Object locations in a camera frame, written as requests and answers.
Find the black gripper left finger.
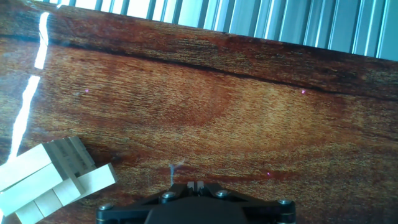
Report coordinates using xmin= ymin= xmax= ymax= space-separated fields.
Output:
xmin=95 ymin=181 xmax=196 ymax=224

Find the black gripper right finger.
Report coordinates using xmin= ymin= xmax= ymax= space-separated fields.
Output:
xmin=197 ymin=181 xmax=296 ymax=224

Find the pale wooden Jenga block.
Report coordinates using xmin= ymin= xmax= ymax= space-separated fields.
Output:
xmin=52 ymin=139 xmax=85 ymax=207
xmin=76 ymin=162 xmax=118 ymax=202
xmin=0 ymin=163 xmax=65 ymax=216
xmin=0 ymin=143 xmax=53 ymax=191
xmin=14 ymin=201 xmax=45 ymax=224
xmin=33 ymin=189 xmax=63 ymax=218

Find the dark red wooden board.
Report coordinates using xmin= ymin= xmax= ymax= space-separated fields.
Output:
xmin=0 ymin=0 xmax=398 ymax=224

